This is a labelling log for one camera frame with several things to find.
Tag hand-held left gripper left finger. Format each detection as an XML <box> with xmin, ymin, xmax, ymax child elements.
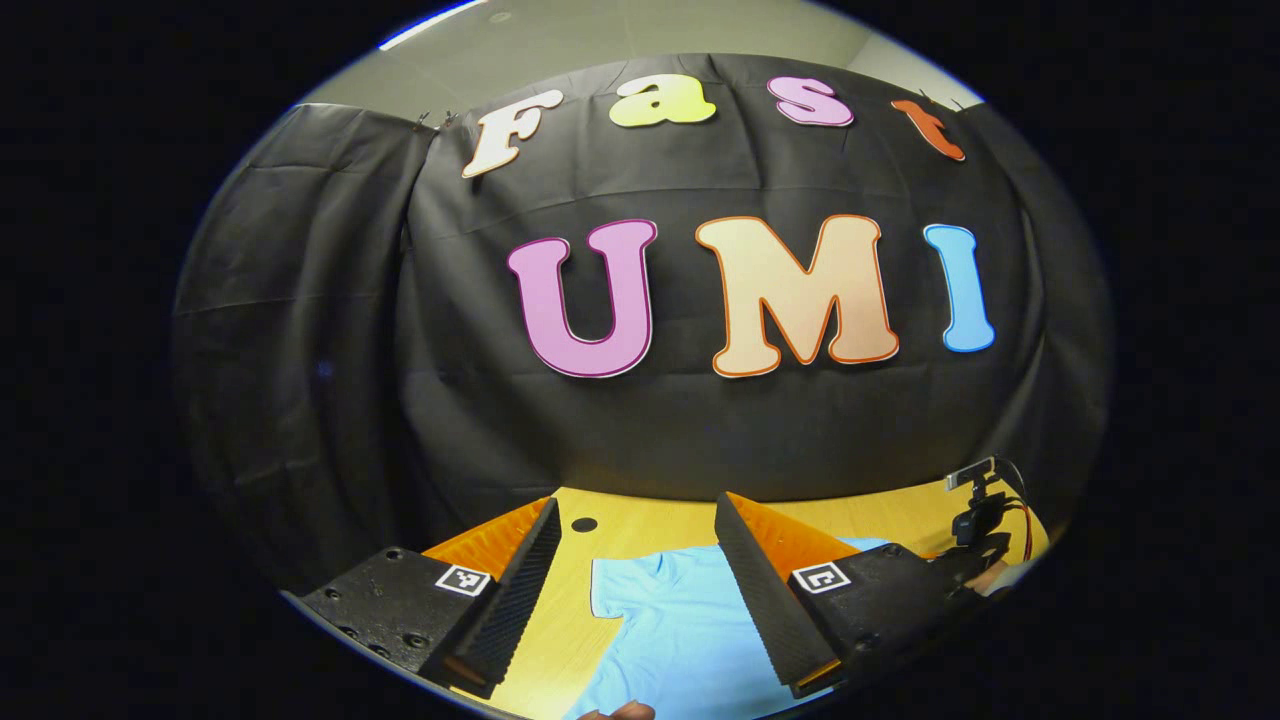
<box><xmin>298</xmin><ymin>495</ymin><xmax>563</xmax><ymax>699</ymax></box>

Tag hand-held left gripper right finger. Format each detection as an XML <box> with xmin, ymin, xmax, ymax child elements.
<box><xmin>714</xmin><ymin>492</ymin><xmax>986</xmax><ymax>699</ymax></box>

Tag light blue T-shirt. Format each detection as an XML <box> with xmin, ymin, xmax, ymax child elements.
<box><xmin>563</xmin><ymin>535</ymin><xmax>896</xmax><ymax>720</ymax></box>

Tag black backdrop cloth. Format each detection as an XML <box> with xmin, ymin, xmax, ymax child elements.
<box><xmin>172</xmin><ymin>52</ymin><xmax>1113</xmax><ymax>601</ymax></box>

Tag red cable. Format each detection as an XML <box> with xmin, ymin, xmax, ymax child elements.
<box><xmin>995</xmin><ymin>456</ymin><xmax>1035</xmax><ymax>561</ymax></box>

